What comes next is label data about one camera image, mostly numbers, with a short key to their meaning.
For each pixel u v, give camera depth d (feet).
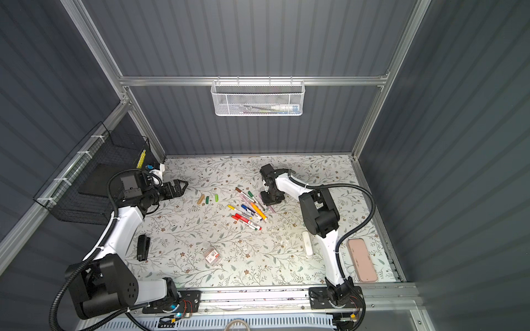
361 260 2.60
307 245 2.76
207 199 3.35
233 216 3.15
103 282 1.33
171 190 2.42
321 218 1.91
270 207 3.24
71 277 1.23
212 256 2.70
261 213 3.16
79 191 2.26
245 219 3.08
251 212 3.15
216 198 3.35
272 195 2.84
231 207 3.25
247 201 3.30
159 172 2.47
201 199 3.34
